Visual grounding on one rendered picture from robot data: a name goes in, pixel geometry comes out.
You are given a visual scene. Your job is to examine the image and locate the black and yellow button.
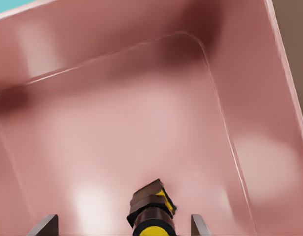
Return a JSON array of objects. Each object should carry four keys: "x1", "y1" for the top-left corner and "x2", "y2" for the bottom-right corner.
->
[{"x1": 126, "y1": 178, "x2": 178, "y2": 236}]

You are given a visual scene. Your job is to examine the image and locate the pink plastic box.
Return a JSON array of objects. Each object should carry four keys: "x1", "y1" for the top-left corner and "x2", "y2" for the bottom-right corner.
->
[{"x1": 0, "y1": 0, "x2": 303, "y2": 236}]

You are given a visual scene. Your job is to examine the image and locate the pale blue-green tray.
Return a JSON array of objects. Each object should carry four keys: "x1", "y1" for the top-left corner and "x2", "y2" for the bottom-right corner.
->
[{"x1": 0, "y1": 0, "x2": 38, "y2": 16}]

